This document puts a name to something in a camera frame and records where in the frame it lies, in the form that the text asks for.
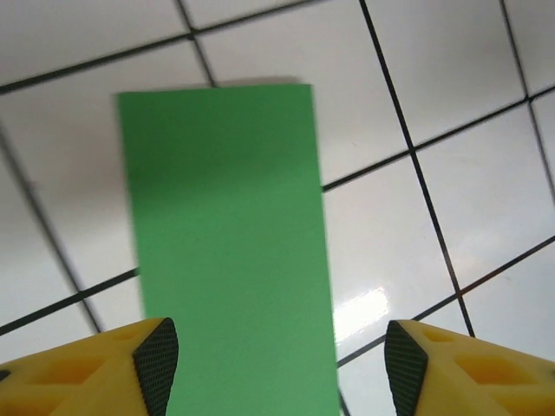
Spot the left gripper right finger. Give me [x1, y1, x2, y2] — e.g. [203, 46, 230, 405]
[384, 319, 555, 416]

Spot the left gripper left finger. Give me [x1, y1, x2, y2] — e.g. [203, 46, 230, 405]
[0, 317, 180, 416]

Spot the green paper sheet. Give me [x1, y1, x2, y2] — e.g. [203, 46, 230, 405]
[115, 82, 340, 416]

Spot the white gridded table mat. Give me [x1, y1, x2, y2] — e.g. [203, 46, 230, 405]
[0, 0, 555, 416]

